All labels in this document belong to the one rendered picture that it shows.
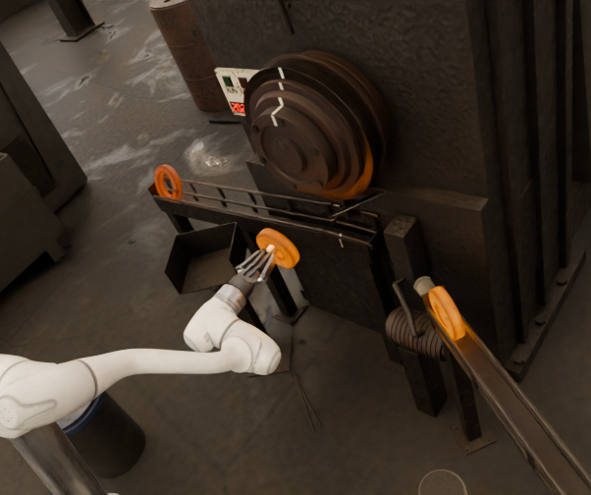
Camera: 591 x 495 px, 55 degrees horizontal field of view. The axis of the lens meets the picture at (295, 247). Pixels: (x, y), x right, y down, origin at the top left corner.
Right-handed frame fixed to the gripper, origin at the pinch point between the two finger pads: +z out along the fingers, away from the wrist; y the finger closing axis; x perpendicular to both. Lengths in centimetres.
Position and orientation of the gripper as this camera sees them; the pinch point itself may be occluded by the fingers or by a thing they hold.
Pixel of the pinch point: (275, 245)
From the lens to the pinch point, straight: 180.5
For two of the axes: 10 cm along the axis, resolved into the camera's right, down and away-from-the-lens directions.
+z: 5.7, -7.0, 4.2
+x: -3.4, -6.7, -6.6
